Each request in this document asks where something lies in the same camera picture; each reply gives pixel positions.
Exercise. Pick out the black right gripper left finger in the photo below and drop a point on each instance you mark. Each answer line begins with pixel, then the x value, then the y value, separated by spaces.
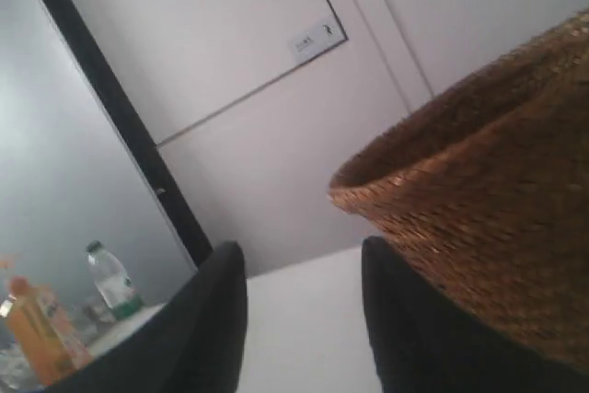
pixel 195 343

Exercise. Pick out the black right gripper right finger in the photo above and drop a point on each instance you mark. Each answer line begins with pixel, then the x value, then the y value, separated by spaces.
pixel 422 342

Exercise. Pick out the brown woven basket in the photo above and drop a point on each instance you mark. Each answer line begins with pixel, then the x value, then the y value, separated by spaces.
pixel 484 192

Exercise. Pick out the clear water bottle green cap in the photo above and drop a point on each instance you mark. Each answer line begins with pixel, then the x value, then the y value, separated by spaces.
pixel 113 282

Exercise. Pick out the orange juice bottle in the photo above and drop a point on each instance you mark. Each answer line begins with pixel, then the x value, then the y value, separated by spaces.
pixel 44 332

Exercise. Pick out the white door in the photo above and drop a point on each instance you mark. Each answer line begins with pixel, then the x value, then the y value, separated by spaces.
pixel 251 137

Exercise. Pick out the white door warning sticker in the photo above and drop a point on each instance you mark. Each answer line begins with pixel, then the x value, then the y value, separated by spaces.
pixel 316 40

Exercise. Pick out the black vertical door frame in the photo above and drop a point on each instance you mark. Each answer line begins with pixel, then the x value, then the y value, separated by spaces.
pixel 130 126

